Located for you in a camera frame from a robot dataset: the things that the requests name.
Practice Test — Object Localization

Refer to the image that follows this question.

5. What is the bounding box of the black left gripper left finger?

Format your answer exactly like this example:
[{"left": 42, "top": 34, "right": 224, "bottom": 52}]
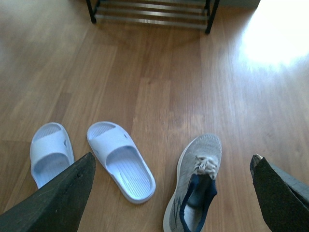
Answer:
[{"left": 0, "top": 152, "right": 96, "bottom": 232}]

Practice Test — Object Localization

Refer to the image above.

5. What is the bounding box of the grey sneaker with navy collar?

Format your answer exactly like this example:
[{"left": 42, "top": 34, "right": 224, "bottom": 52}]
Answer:
[{"left": 163, "top": 133, "right": 222, "bottom": 232}]

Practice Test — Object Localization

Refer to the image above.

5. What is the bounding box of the black metal shoe rack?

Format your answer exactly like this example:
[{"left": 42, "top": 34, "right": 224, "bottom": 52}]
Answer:
[{"left": 86, "top": 0, "right": 220, "bottom": 34}]

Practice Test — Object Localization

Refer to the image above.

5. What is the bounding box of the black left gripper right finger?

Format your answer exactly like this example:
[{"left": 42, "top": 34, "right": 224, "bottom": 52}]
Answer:
[{"left": 250, "top": 154, "right": 309, "bottom": 232}]

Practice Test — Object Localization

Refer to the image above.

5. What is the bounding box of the light blue right slipper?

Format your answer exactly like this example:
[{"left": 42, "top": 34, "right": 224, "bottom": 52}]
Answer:
[{"left": 87, "top": 121, "right": 156, "bottom": 204}]

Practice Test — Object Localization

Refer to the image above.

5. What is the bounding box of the light blue slipper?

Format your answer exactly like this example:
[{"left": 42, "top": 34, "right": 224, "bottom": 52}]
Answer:
[
  {"left": 30, "top": 122, "right": 75, "bottom": 189},
  {"left": 87, "top": 121, "right": 156, "bottom": 204}
]

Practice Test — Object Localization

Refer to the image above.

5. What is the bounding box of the light blue left slipper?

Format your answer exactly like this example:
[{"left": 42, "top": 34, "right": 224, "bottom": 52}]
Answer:
[{"left": 30, "top": 122, "right": 75, "bottom": 189}]

